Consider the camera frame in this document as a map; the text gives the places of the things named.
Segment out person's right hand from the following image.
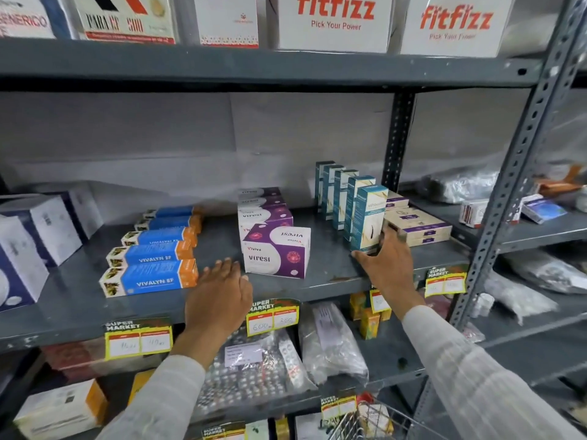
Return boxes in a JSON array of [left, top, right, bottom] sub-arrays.
[[351, 223, 427, 319]]

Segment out person's left hand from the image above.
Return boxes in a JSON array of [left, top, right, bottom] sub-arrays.
[[181, 257, 254, 347]]

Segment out teal white tall box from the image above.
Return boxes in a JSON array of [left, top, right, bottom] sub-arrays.
[[343, 175, 377, 242], [315, 160, 336, 214], [350, 184, 389, 254], [332, 168, 360, 231], [321, 164, 345, 221]]

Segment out person's right forearm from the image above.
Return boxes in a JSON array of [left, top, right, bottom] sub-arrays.
[[390, 299, 586, 440]]

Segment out person's left forearm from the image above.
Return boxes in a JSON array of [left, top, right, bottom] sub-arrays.
[[95, 332, 227, 440]]

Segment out purple white medicine box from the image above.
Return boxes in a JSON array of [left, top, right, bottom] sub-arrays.
[[237, 187, 282, 200], [242, 224, 312, 279], [237, 196, 288, 211], [237, 206, 294, 253]]

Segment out yellow price tag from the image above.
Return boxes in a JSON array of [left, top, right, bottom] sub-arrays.
[[319, 394, 358, 421], [246, 298, 301, 338], [424, 265, 468, 299], [201, 421, 247, 440], [369, 288, 392, 315], [104, 318, 174, 361]]

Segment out clear plastic bag white contents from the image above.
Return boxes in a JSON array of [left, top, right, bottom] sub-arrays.
[[297, 302, 370, 386]]

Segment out plastic bag of blister packs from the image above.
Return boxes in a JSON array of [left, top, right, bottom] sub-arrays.
[[192, 324, 318, 420]]

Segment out blue orange medicine box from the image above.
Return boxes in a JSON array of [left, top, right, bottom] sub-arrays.
[[105, 240, 194, 269], [134, 214, 203, 233], [120, 226, 198, 247], [142, 205, 203, 220], [98, 258, 199, 299]]

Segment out pink plastic bag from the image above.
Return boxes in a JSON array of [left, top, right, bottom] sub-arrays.
[[426, 294, 487, 344]]

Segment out white red small box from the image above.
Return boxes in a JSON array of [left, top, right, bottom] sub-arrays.
[[459, 199, 490, 229]]

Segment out grey plastic bag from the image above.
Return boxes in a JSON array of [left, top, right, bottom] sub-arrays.
[[415, 168, 501, 205]]

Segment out small white bottle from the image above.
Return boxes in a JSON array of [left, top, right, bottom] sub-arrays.
[[472, 292, 496, 319]]

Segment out yellow flat box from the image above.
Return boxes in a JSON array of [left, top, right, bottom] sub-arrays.
[[127, 368, 157, 406]]

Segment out packet in cart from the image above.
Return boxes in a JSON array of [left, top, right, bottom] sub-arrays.
[[357, 402, 395, 438]]

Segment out white navy carton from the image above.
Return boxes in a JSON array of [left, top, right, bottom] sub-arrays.
[[0, 195, 83, 269], [0, 214, 50, 312], [43, 185, 104, 240]]

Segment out grey metal shelving rack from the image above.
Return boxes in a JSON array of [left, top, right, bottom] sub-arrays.
[[0, 0, 587, 440], [404, 68, 587, 422]]

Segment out red box in plastic wrap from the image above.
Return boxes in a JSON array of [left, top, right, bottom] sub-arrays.
[[40, 336, 167, 382]]

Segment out blue white flat box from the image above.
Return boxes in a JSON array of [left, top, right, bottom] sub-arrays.
[[521, 196, 568, 225]]

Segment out orange packet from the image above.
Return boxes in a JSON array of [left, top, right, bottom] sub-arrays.
[[533, 164, 586, 198]]

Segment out white orange carton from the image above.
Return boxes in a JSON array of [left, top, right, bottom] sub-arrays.
[[13, 379, 109, 440]]

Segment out white box red lettering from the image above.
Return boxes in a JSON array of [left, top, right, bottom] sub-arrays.
[[274, 0, 395, 54], [398, 0, 517, 58]]

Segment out white box red dotted edge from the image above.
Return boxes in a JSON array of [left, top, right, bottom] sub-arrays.
[[192, 0, 260, 49]]

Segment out cream box black red stripes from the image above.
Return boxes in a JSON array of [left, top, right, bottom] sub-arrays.
[[70, 0, 180, 45]]

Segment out wire shopping cart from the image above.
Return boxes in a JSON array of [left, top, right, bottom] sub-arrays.
[[327, 400, 451, 440]]

